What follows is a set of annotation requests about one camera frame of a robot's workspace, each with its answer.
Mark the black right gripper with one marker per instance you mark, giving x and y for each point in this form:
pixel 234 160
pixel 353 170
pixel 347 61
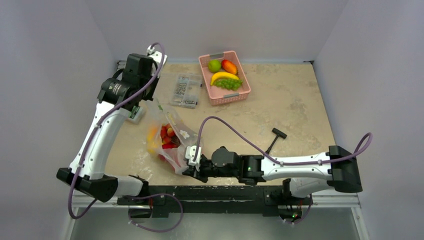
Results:
pixel 200 166

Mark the clear plastic bag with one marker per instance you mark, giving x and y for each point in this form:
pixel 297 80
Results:
pixel 171 129

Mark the red fake apple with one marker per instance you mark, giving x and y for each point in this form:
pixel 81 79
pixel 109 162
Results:
pixel 169 145

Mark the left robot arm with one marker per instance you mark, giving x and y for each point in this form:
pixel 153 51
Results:
pixel 118 96

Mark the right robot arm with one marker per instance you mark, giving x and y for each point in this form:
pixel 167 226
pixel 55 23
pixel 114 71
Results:
pixel 335 169

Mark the yellow fake lemon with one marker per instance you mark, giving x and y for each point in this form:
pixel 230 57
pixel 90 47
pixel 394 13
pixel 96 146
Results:
pixel 151 139

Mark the green fake grapes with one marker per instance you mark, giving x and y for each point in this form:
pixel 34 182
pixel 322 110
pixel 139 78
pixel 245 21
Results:
pixel 228 84

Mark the yellow fake banana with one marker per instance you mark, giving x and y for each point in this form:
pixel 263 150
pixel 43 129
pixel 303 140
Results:
pixel 222 75

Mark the red orange fake mango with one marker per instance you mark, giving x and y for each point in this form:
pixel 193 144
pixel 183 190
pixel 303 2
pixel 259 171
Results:
pixel 229 66

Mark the green fake lime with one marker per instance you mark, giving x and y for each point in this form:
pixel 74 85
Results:
pixel 214 66

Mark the pink plastic basket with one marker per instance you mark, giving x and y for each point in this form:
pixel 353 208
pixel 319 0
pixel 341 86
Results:
pixel 218 96

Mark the green label small box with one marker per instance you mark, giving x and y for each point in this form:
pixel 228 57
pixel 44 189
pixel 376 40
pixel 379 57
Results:
pixel 136 115

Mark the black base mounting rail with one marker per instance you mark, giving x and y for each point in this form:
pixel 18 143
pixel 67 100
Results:
pixel 266 200

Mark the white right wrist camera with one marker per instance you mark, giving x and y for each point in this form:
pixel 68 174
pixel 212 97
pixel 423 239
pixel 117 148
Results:
pixel 193 156

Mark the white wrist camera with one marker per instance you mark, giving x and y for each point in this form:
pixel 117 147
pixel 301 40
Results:
pixel 193 156
pixel 158 56

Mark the black T-handle tool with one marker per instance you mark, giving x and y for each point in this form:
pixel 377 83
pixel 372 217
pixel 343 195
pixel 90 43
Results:
pixel 278 134

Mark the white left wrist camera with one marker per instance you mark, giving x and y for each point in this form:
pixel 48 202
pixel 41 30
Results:
pixel 158 56

